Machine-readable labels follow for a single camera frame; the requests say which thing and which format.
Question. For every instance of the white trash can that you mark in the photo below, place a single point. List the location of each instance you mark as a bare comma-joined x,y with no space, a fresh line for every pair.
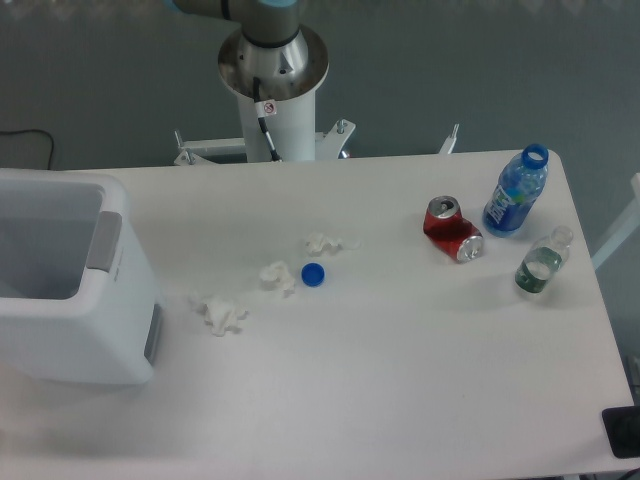
79,300

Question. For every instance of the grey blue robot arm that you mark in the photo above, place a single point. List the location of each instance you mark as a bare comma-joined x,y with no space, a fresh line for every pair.
268,24

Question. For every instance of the blue bottle cap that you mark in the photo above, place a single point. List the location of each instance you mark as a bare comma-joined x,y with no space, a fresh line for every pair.
313,274

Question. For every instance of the crushed red soda can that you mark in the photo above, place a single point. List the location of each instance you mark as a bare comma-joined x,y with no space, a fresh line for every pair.
446,227

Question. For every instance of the crumpled white tissue upper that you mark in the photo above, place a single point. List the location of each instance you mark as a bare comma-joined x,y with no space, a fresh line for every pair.
318,244

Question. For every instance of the crumpled white tissue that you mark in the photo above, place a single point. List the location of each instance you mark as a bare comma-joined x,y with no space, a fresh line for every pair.
318,244
221,315
277,277

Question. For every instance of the crumpled white tissue middle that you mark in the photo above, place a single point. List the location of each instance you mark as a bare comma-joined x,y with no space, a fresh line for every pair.
277,277

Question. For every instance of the crumpled white tissue lower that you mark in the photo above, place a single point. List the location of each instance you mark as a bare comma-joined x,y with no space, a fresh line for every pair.
221,315

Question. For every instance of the blue plastic bottle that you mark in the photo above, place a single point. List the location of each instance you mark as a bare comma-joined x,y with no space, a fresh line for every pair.
519,185

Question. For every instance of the clear green label bottle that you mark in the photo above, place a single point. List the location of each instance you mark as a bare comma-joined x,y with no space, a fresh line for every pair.
544,260

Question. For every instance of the black device at edge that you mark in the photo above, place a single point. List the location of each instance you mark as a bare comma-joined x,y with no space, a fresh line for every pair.
622,429

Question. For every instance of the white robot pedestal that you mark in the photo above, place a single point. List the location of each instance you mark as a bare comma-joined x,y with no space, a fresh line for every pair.
275,89

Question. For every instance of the white frame at right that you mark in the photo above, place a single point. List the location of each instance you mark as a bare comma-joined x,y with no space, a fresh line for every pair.
622,227

